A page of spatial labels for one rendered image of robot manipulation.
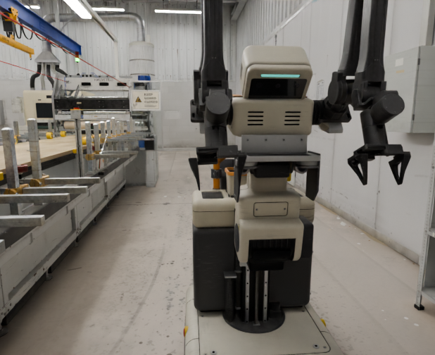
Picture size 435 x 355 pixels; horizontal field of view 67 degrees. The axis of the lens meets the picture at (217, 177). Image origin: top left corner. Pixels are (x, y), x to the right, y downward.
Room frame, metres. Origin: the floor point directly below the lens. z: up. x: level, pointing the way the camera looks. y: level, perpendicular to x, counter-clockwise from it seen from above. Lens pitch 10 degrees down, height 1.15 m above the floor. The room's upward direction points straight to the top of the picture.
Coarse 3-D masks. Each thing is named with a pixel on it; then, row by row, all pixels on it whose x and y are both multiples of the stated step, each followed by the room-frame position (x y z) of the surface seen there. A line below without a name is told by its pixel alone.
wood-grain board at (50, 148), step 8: (72, 136) 4.81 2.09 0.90; (16, 144) 3.25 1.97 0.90; (24, 144) 3.25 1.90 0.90; (40, 144) 3.25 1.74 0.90; (48, 144) 3.25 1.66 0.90; (56, 144) 3.25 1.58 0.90; (64, 144) 3.25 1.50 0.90; (72, 144) 3.25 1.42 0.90; (0, 152) 2.50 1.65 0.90; (16, 152) 2.50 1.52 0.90; (24, 152) 2.50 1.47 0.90; (40, 152) 2.50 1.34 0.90; (48, 152) 2.50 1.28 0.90; (56, 152) 2.50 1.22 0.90; (64, 152) 2.54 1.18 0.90; (72, 152) 2.74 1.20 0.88; (0, 160) 2.03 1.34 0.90; (24, 160) 2.03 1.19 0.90; (48, 160) 2.23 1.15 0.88; (0, 168) 1.68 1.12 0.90
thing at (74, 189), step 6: (72, 186) 1.55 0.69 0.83; (78, 186) 1.55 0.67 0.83; (84, 186) 1.55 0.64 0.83; (0, 192) 1.49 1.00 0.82; (24, 192) 1.50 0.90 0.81; (30, 192) 1.50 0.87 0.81; (36, 192) 1.51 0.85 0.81; (42, 192) 1.51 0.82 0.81; (48, 192) 1.51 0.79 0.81; (54, 192) 1.51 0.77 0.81; (60, 192) 1.52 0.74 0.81; (66, 192) 1.52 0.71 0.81; (72, 192) 1.52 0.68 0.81; (78, 192) 1.53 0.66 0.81; (84, 192) 1.53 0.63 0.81
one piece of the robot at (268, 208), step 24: (240, 96) 1.14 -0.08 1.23; (240, 120) 1.10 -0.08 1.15; (264, 120) 1.11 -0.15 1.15; (288, 120) 1.12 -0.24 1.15; (312, 120) 1.13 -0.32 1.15; (240, 192) 1.15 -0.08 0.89; (264, 192) 1.14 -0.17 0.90; (288, 192) 1.14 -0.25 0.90; (240, 216) 1.12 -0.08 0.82; (264, 216) 1.12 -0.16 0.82; (288, 216) 1.12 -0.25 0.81; (240, 240) 1.08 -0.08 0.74
